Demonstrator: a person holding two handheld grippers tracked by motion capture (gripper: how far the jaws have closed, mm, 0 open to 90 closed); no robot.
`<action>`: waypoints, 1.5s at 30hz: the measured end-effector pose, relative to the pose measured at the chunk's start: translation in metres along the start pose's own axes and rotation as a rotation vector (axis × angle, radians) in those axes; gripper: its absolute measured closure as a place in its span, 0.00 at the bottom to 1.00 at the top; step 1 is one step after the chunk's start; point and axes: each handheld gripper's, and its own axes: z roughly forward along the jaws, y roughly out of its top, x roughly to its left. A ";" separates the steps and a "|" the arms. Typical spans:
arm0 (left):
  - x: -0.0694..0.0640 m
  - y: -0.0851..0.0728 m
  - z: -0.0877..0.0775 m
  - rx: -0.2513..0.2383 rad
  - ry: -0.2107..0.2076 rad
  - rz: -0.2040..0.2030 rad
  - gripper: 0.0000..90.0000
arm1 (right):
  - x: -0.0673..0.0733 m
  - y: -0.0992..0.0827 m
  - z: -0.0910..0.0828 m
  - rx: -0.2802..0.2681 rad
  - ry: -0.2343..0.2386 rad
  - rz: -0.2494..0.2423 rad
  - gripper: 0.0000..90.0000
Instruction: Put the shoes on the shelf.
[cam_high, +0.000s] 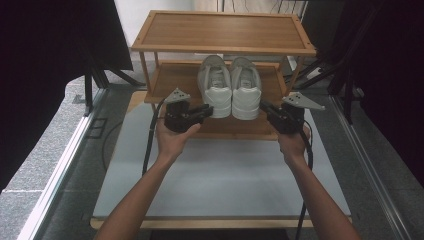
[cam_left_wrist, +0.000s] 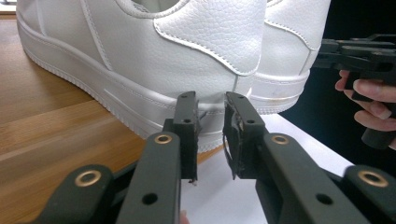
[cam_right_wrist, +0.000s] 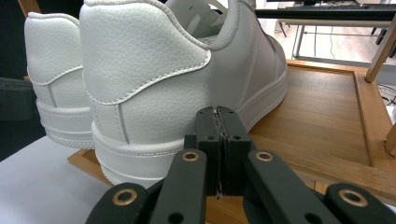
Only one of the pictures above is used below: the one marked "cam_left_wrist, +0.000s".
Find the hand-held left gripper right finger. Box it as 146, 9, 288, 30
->
223, 91, 372, 224

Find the white sneaker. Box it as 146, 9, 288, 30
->
248, 0, 332, 116
16, 0, 269, 154

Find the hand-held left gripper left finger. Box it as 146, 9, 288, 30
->
116, 91, 200, 224

